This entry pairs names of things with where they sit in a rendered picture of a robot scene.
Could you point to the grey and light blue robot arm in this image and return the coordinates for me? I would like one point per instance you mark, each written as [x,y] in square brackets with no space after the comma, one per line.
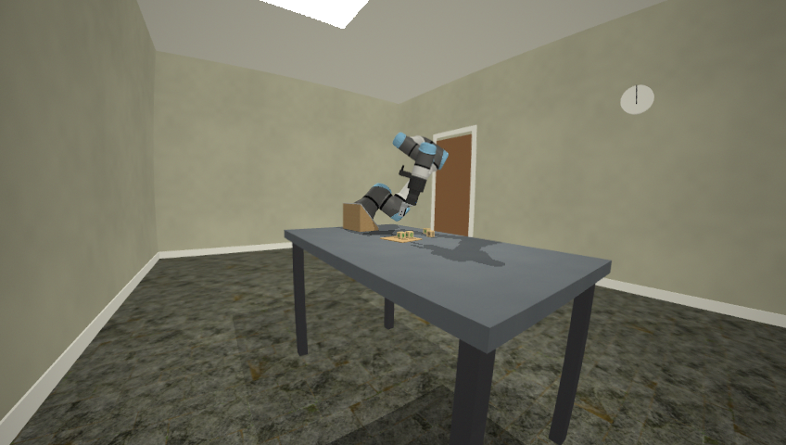
[379,196]

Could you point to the tan flat mat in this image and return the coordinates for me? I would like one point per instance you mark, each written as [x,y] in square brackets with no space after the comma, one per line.
[394,238]

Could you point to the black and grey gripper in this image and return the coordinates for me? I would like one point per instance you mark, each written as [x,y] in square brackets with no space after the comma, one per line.
[415,185]

